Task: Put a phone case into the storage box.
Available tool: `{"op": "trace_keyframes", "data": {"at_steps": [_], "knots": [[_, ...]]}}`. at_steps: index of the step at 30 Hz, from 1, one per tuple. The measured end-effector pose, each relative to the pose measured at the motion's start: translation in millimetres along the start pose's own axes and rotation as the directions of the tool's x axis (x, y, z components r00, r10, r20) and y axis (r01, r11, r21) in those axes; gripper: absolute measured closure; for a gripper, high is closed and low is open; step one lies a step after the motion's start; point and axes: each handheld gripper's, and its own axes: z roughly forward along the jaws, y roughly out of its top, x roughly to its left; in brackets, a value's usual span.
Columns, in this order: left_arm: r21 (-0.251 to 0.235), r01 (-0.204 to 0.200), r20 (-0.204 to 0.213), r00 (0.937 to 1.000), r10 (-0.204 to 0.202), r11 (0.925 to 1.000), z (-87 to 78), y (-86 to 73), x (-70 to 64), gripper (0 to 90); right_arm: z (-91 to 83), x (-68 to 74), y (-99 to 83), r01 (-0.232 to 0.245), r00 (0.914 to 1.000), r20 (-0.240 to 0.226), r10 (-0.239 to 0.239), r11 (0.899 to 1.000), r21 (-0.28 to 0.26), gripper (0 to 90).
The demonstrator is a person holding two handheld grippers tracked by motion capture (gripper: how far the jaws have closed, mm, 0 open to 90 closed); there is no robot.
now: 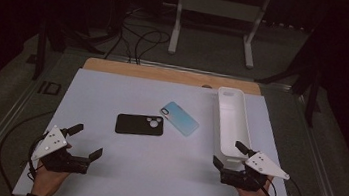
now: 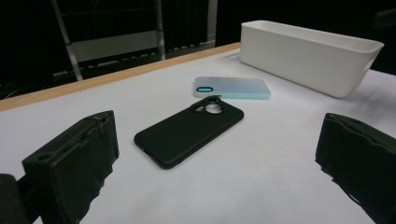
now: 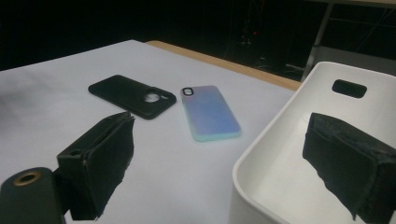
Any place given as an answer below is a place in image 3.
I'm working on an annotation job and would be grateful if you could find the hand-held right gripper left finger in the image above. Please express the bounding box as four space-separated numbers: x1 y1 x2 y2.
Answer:
56 111 135 221

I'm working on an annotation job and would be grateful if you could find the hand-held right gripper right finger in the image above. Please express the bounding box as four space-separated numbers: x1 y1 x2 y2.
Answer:
302 112 396 224

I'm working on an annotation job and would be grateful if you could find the white plastic bin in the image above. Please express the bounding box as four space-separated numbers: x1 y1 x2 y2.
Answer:
228 61 396 224

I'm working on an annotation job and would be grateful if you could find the black phone case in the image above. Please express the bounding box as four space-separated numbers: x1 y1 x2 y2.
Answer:
88 74 177 120

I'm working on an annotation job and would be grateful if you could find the iridescent blue phone case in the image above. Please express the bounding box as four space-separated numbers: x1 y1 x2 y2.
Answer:
180 85 242 143

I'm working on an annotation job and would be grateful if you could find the white table cover sheet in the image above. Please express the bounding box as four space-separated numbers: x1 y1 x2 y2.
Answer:
0 39 303 224

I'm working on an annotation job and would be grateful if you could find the grey metal stand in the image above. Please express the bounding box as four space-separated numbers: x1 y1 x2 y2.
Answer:
300 0 396 82

